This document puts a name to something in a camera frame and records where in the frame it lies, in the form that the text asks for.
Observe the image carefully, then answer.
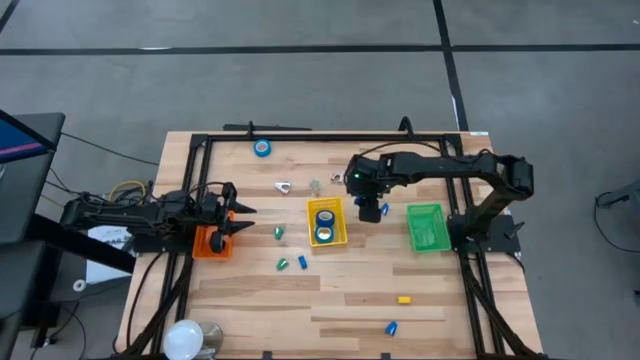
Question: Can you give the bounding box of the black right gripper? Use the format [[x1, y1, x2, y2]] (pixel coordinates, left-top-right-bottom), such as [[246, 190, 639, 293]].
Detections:
[[344, 152, 396, 224]]

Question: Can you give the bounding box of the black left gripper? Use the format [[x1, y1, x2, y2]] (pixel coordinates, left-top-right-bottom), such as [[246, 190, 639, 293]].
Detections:
[[197, 181, 259, 254]]

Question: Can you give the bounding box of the yellow plastic basket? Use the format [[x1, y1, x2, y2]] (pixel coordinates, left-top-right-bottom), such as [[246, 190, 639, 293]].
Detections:
[[305, 196, 349, 249]]

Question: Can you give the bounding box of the orange plastic basket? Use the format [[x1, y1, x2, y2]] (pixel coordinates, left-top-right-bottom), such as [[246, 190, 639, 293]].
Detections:
[[192, 210, 236, 261]]

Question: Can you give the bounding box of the green plastic basket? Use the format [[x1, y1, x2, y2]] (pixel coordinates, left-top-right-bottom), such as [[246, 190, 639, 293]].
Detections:
[[405, 202, 453, 254]]

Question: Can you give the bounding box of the round metal lamp base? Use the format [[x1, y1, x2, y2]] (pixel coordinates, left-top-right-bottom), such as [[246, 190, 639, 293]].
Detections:
[[197, 321, 225, 359]]

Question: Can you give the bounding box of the white globe lamp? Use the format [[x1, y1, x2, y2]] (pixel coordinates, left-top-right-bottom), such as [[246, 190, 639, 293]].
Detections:
[[162, 318, 205, 360]]

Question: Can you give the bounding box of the white paper sheet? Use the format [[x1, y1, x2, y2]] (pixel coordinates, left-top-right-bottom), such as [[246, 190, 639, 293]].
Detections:
[[85, 224, 135, 285]]

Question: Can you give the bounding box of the black desk beam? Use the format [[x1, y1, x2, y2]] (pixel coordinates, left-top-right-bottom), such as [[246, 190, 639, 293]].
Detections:
[[27, 213, 137, 275]]

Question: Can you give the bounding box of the laptop with blue screen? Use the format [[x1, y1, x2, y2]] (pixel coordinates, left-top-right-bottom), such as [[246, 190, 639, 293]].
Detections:
[[0, 108, 57, 165]]

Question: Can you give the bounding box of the black aluminium table frame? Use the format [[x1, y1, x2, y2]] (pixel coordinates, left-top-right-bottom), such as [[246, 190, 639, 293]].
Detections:
[[112, 130, 549, 360]]

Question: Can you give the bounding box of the yellow cable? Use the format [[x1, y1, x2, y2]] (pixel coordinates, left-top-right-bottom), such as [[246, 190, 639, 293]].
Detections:
[[108, 179, 147, 204]]

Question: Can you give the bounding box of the black floor cable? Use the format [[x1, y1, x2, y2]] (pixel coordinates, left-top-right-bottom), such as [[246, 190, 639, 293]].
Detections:
[[593, 191, 640, 254], [59, 130, 161, 167]]

